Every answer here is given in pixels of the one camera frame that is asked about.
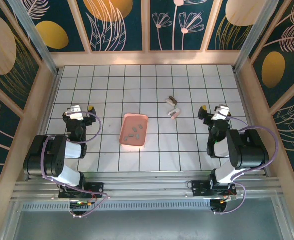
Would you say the pink plastic tray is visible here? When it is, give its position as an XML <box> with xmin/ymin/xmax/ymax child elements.
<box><xmin>118</xmin><ymin>113</ymin><xmax>149</xmax><ymax>152</ymax></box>

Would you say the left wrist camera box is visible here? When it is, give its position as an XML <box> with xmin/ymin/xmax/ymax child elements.
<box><xmin>66</xmin><ymin>105</ymin><xmax>85</xmax><ymax>121</ymax></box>

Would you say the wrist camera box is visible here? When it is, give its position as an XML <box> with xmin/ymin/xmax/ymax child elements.
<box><xmin>213</xmin><ymin>104</ymin><xmax>231</xmax><ymax>122</ymax></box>
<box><xmin>66</xmin><ymin>105</ymin><xmax>85</xmax><ymax>121</ymax></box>

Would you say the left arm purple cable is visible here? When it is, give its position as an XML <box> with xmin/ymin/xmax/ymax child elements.
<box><xmin>40</xmin><ymin>111</ymin><xmax>111</xmax><ymax>219</ymax></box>

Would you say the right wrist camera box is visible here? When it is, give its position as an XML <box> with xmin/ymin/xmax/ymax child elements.
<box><xmin>213</xmin><ymin>104</ymin><xmax>231</xmax><ymax>122</ymax></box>

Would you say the aluminium frame rail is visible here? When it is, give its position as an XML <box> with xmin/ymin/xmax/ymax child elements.
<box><xmin>10</xmin><ymin>172</ymin><xmax>287</xmax><ymax>202</ymax></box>

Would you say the aluminium corner post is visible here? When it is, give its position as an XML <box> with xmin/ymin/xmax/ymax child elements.
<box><xmin>6</xmin><ymin>0</ymin><xmax>62</xmax><ymax>76</ymax></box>
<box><xmin>232</xmin><ymin>0</ymin><xmax>287</xmax><ymax>75</ymax></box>

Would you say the grey slotted cable duct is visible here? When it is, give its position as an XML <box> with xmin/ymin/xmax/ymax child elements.
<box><xmin>20</xmin><ymin>200</ymin><xmax>214</xmax><ymax>213</ymax></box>

